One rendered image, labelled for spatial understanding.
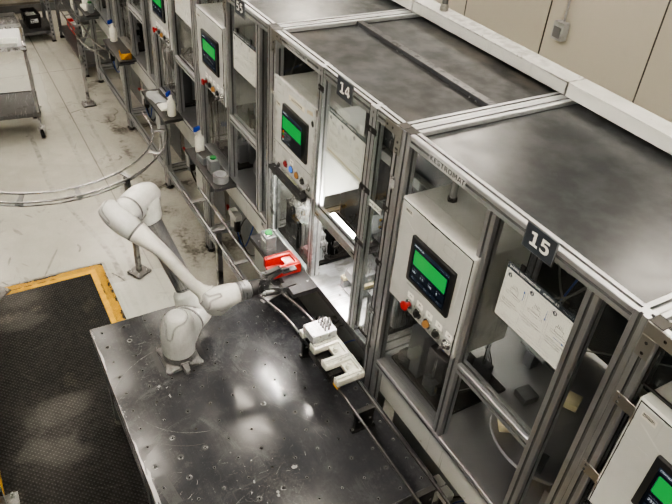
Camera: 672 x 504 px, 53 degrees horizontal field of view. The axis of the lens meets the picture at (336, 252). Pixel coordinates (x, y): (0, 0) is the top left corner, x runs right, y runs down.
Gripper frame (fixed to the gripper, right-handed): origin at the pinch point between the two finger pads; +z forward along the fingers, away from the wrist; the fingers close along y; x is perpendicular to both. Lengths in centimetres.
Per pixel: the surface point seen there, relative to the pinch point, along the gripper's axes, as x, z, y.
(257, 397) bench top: -24, -27, -45
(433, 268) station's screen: -73, 18, 53
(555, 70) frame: -30, 103, 96
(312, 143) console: 22, 21, 53
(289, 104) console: 46, 21, 62
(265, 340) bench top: 7.7, -8.8, -44.5
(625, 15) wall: 149, 380, 35
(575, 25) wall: 196, 380, 11
